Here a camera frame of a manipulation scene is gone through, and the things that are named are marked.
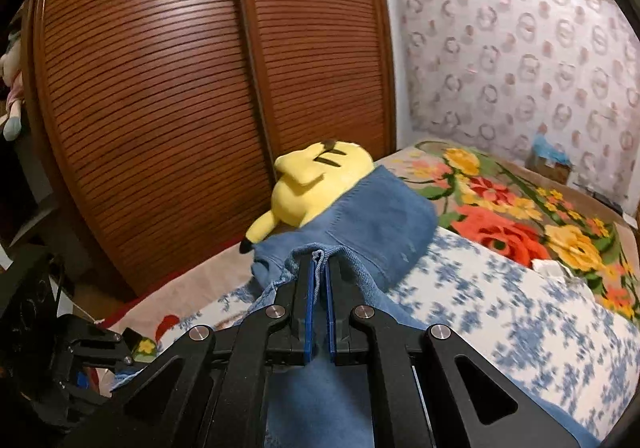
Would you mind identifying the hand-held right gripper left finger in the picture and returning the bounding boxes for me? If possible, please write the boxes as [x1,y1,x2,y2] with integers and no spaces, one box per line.
[107,244,325,448]

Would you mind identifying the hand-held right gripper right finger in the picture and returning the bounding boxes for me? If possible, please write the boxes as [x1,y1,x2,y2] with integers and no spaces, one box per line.
[325,250,581,448]

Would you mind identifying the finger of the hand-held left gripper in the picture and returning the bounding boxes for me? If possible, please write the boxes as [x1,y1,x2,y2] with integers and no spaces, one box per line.
[62,315,137,373]

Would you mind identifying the dark blue denim pants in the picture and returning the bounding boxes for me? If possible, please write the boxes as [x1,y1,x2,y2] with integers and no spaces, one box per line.
[112,165,601,448]

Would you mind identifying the pink printed quilt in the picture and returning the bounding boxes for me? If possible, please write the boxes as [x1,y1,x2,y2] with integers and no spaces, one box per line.
[106,248,261,359]

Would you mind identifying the yellow plush toy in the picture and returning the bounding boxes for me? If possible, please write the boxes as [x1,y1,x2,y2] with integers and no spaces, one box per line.
[239,139,374,255]

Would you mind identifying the blue floral bed sheet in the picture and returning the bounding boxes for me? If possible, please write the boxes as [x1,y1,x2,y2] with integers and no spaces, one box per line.
[200,227,640,445]

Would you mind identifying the floral yellow red blanket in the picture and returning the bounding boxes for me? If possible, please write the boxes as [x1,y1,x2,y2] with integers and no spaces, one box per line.
[382,140,640,325]

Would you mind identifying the wooden louvered wardrobe door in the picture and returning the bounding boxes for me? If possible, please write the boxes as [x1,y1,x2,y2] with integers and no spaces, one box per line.
[231,0,398,169]
[31,0,273,301]

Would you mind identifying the stuffed doll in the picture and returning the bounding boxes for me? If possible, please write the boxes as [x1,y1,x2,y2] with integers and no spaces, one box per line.
[0,25,25,143]

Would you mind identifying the cardboard box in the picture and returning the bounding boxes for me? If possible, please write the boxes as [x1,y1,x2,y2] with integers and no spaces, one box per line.
[529,150,574,185]

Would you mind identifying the blue plastic bag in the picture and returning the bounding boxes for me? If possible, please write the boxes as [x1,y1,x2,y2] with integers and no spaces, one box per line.
[531,124,572,165]

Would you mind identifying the ring patterned curtain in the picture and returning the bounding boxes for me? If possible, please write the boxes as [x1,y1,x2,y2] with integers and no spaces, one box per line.
[394,0,640,211]

